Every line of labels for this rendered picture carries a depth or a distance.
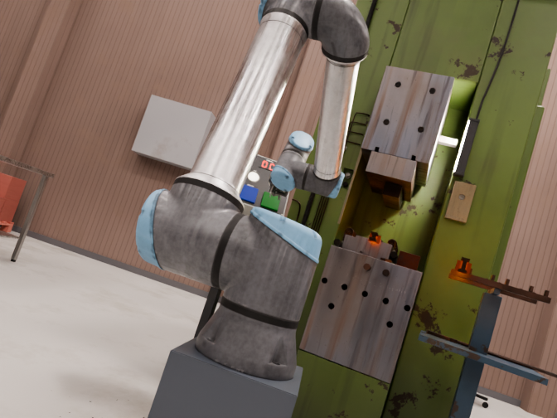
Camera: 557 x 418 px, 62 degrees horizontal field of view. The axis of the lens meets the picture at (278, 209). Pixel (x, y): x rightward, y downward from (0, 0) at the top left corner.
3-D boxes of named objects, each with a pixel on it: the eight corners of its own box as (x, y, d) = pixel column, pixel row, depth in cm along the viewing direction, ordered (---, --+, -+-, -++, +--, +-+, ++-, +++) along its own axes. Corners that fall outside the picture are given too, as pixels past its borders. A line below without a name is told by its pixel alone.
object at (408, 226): (420, 279, 233) (468, 111, 242) (342, 254, 245) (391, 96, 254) (419, 279, 242) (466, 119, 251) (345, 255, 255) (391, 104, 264)
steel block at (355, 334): (390, 384, 177) (423, 272, 182) (298, 348, 189) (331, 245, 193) (394, 364, 230) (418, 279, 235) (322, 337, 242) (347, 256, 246)
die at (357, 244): (387, 262, 192) (393, 243, 193) (341, 248, 198) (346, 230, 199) (390, 269, 232) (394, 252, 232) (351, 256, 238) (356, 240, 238)
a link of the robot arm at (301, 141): (286, 141, 155) (295, 123, 161) (275, 163, 165) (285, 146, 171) (311, 154, 155) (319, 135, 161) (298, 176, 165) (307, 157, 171)
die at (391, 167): (411, 182, 195) (417, 161, 196) (365, 171, 201) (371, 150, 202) (410, 201, 235) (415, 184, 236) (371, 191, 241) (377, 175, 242)
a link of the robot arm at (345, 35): (383, -12, 106) (344, 184, 159) (331, -22, 109) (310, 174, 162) (371, 13, 99) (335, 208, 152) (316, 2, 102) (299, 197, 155)
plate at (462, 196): (466, 222, 198) (477, 185, 199) (444, 216, 201) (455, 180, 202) (465, 223, 200) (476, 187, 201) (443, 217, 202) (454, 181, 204)
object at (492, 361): (547, 386, 143) (549, 379, 144) (418, 339, 158) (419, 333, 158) (528, 372, 171) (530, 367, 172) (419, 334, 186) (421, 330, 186)
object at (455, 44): (478, 83, 209) (506, -12, 214) (389, 67, 222) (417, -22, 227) (466, 119, 251) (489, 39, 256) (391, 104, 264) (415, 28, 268)
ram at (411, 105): (450, 168, 192) (476, 80, 196) (360, 148, 204) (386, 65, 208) (443, 191, 232) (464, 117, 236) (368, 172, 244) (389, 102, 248)
